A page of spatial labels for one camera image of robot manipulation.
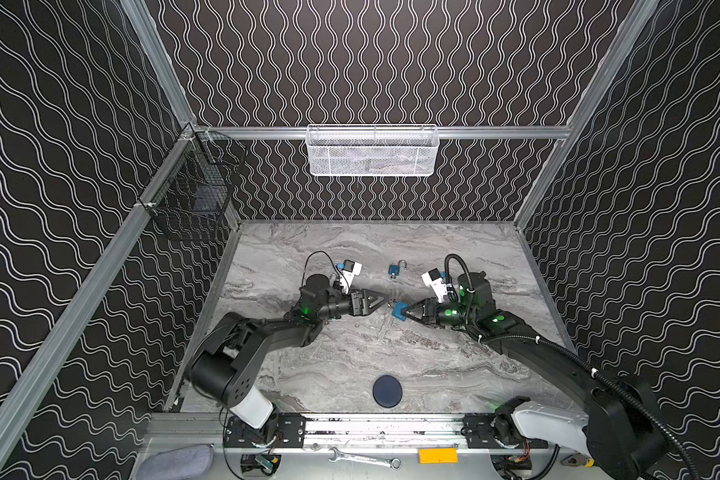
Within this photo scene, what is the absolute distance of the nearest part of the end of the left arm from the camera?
701mm

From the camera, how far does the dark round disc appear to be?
799 millimetres

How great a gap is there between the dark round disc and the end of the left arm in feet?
0.75
